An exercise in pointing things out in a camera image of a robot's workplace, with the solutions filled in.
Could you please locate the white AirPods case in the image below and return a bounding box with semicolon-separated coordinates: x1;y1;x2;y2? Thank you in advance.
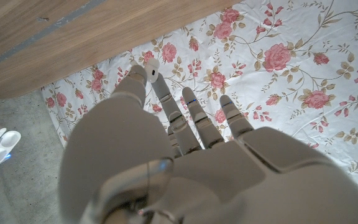
0;127;22;167

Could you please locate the small white AirPod earbud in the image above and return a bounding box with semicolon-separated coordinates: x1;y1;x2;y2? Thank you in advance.
144;58;161;83

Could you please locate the floral backdrop cloth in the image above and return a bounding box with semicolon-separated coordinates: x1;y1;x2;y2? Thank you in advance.
40;0;358;203

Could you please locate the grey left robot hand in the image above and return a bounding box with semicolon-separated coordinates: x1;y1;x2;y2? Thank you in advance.
57;64;358;224

